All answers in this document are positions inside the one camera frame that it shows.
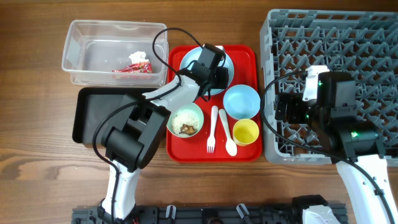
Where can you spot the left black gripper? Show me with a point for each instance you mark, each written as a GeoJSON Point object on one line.
{"type": "Point", "coordinates": [223, 83]}

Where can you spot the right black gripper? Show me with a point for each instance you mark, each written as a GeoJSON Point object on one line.
{"type": "Point", "coordinates": [295, 101]}

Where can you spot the light blue bowl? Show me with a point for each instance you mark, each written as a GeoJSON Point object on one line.
{"type": "Point", "coordinates": [241, 102]}

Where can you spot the yellow cup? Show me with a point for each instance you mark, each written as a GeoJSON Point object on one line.
{"type": "Point", "coordinates": [245, 132]}

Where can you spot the white rice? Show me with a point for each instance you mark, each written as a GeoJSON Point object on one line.
{"type": "Point", "coordinates": [184, 117]}

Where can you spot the green bowl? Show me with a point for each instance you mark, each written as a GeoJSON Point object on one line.
{"type": "Point", "coordinates": [193, 107]}

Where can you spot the brown food scrap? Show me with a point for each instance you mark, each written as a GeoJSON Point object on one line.
{"type": "Point", "coordinates": [187, 129]}

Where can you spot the red snack wrapper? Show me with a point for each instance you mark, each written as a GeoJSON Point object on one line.
{"type": "Point", "coordinates": [141, 67]}

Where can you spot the white tissue ball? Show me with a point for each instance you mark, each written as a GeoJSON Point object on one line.
{"type": "Point", "coordinates": [138, 57]}

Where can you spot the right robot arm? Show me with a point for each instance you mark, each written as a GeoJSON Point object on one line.
{"type": "Point", "coordinates": [354, 146]}

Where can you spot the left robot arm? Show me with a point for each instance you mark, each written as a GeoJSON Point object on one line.
{"type": "Point", "coordinates": [133, 131]}

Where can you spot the grey dishwasher rack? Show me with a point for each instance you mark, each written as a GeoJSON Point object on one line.
{"type": "Point", "coordinates": [361, 43]}

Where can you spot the clear plastic waste bin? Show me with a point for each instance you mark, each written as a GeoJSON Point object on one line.
{"type": "Point", "coordinates": [94, 48]}

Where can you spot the black waste tray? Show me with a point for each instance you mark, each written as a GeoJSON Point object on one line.
{"type": "Point", "coordinates": [93, 105]}

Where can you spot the light blue plate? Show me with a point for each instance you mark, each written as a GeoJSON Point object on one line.
{"type": "Point", "coordinates": [194, 55]}

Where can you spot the red serving tray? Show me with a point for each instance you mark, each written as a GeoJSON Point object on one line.
{"type": "Point", "coordinates": [242, 62]}

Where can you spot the white plastic spoon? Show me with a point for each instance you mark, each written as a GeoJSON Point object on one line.
{"type": "Point", "coordinates": [230, 146]}

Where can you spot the white plastic fork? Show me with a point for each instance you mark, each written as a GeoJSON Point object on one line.
{"type": "Point", "coordinates": [211, 139]}

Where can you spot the black mounting rail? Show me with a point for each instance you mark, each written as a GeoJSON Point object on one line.
{"type": "Point", "coordinates": [152, 214]}

